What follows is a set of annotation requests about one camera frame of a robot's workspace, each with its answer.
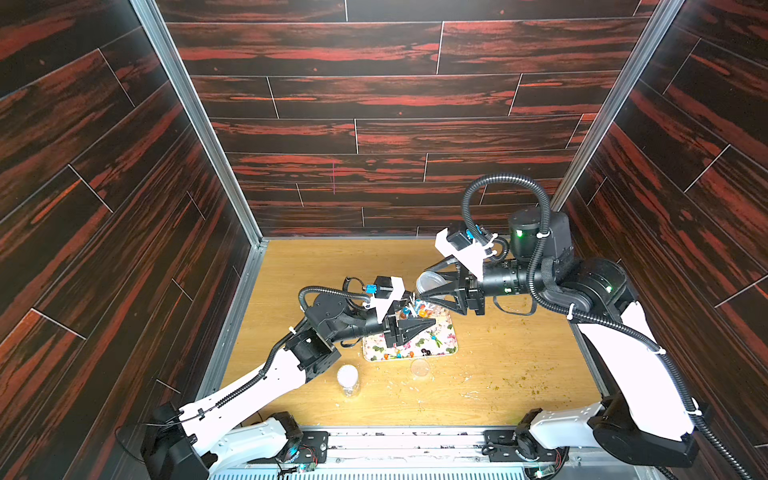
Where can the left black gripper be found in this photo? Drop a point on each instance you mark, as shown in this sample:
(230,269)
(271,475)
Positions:
(391,330)

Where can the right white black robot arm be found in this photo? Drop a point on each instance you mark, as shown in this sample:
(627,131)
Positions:
(646,416)

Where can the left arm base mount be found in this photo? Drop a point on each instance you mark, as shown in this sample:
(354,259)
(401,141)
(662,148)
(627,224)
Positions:
(312,448)

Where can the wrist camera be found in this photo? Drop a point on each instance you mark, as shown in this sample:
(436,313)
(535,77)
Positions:
(466,249)
(383,293)

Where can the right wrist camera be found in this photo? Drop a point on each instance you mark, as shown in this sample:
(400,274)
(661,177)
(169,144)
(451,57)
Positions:
(466,249)

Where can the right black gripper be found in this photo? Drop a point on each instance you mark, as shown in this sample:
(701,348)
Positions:
(473,291)

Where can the jar with white lid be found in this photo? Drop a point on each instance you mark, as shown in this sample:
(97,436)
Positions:
(348,378)

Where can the floral pattern tray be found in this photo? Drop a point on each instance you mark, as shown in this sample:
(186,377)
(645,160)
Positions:
(439,340)

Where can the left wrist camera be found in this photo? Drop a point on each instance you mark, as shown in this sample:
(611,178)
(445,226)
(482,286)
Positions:
(383,293)

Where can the clear candy jar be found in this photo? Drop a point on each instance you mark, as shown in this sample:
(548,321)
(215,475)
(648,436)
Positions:
(414,307)

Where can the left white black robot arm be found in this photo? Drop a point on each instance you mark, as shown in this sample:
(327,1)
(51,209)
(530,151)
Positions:
(206,437)

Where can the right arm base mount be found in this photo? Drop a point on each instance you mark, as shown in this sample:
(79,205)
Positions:
(507,446)

